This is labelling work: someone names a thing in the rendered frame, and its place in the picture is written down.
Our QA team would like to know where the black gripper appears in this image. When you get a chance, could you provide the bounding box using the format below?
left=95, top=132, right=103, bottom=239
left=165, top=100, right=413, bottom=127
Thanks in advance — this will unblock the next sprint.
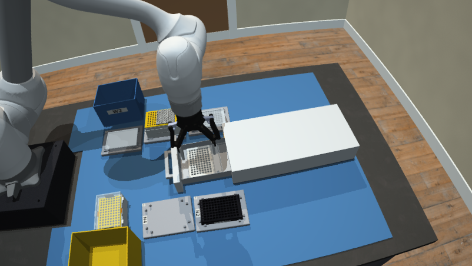
left=168, top=109, right=221, bottom=160

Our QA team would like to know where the blue flat mat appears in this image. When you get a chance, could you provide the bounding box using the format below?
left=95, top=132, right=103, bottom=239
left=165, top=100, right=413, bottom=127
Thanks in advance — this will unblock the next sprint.
left=46, top=72, right=393, bottom=266

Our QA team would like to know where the dark blue open bin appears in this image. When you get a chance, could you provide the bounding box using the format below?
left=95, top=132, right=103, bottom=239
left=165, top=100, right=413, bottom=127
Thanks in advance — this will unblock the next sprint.
left=93, top=78, right=145, bottom=127

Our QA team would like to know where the yellow open-top bin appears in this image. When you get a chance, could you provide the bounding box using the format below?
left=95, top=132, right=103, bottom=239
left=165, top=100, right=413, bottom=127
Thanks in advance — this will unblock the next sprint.
left=68, top=227, right=142, bottom=266

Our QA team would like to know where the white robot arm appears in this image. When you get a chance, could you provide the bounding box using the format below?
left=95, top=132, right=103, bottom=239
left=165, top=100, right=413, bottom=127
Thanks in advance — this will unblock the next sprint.
left=0, top=0, right=207, bottom=199

